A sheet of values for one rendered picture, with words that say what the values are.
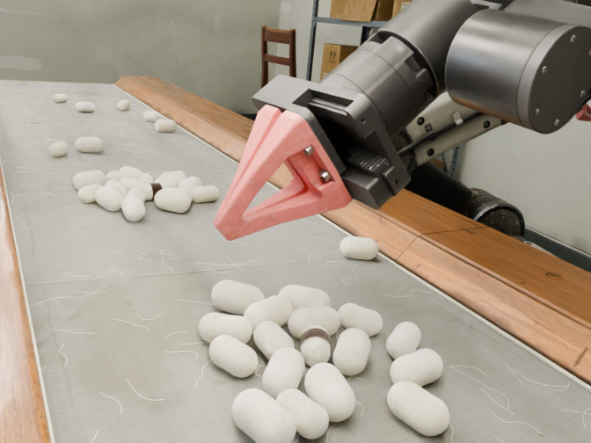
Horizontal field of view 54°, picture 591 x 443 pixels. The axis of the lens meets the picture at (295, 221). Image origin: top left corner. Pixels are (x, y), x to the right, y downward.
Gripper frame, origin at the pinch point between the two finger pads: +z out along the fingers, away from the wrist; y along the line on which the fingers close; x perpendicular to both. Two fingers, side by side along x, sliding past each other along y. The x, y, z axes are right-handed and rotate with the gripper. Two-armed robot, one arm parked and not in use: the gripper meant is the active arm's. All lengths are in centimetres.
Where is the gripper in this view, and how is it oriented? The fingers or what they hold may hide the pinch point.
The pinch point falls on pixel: (230, 222)
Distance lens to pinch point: 34.4
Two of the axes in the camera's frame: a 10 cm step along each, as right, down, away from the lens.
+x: 4.8, 6.7, 5.6
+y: 4.9, 3.2, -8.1
